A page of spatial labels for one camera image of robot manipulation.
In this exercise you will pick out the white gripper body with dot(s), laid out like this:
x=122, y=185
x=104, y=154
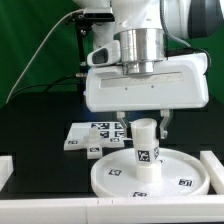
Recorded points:
x=176, y=83

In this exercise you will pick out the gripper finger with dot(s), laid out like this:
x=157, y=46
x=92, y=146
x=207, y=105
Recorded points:
x=166, y=116
x=121, y=117

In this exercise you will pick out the white cross-shaped table base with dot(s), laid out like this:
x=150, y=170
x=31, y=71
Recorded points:
x=94, y=143

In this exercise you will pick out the white round table top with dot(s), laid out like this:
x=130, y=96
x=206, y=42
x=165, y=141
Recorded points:
x=173, y=173

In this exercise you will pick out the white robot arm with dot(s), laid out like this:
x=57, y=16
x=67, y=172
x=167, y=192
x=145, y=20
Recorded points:
x=130, y=67

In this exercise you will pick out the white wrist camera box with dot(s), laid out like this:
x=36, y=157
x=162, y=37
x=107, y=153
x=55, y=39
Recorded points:
x=106, y=55

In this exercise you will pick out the white U-shaped border frame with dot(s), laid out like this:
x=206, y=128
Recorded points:
x=46, y=189

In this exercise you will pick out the black camera stand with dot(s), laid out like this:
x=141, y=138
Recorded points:
x=81, y=33

